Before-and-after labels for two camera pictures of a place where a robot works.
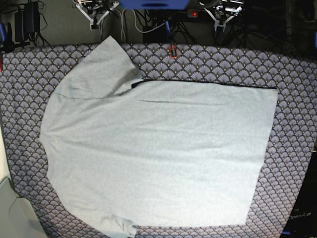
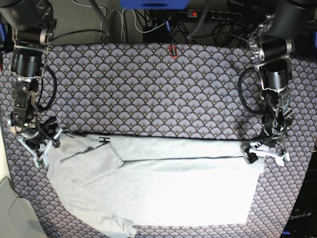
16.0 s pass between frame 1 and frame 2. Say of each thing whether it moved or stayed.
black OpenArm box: stayed
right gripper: moved
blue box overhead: stayed
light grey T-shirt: moved
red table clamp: stayed
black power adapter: stayed
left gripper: moved
